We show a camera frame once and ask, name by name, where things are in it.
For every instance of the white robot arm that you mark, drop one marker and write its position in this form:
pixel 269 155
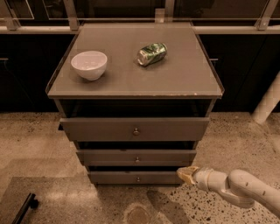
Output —
pixel 239 155

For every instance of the metal railing frame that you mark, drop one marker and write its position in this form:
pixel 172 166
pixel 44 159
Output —
pixel 10 22

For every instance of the grey top drawer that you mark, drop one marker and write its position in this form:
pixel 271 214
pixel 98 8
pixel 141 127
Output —
pixel 134 129

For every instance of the white ceramic bowl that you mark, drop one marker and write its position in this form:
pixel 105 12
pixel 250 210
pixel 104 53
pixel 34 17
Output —
pixel 90 65

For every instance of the round floor drain cover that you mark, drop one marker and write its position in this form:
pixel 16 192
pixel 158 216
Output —
pixel 136 214

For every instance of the grey drawer cabinet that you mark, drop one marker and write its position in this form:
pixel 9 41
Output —
pixel 182 84

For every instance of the crushed green soda can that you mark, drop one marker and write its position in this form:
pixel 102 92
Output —
pixel 151 54

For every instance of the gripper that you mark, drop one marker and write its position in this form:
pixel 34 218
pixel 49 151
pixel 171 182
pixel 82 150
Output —
pixel 201 178

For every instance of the black floor bar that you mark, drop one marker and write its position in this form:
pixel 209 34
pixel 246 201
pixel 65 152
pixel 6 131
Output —
pixel 30 202

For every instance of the grey bottom drawer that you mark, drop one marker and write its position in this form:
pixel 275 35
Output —
pixel 134 178

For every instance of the grey drawer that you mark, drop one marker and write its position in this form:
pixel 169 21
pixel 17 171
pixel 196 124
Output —
pixel 136 157
pixel 134 129
pixel 134 178

